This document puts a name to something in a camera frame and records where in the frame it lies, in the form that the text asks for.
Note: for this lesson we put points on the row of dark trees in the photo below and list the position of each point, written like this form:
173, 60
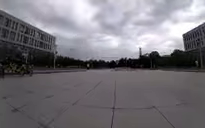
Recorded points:
123, 62

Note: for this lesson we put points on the tall thin tower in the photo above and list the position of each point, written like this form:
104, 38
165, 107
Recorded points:
140, 51

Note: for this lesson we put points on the grey concrete slab pavement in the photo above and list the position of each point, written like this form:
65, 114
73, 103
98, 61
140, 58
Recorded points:
133, 90

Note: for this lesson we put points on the pole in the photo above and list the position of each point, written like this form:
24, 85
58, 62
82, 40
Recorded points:
54, 56

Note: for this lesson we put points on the row of parked bicycles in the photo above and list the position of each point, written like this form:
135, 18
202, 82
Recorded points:
11, 69

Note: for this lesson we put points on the long grey building with windows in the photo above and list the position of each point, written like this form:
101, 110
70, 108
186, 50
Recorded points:
13, 31

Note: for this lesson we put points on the grey building with window grid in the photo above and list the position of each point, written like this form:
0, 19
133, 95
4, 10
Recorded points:
200, 38

